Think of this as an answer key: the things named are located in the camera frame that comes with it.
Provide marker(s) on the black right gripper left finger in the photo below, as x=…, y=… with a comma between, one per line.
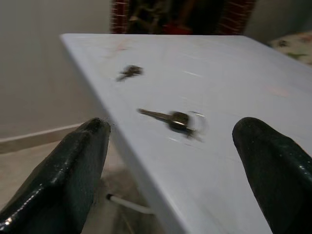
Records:
x=65, y=175

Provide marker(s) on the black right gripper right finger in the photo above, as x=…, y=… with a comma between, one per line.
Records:
x=275, y=165

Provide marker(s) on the white baseboard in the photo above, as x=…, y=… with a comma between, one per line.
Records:
x=36, y=136

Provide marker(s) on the white table leg bar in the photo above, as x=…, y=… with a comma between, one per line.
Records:
x=129, y=204

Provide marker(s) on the white table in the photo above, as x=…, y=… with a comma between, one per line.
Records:
x=195, y=109

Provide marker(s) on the floral patterned cushion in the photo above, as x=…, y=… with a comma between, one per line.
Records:
x=292, y=46

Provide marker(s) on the small dark key bunch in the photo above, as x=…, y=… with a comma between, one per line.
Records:
x=129, y=72

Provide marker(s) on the red brick fireplace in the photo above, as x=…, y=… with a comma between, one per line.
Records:
x=182, y=15

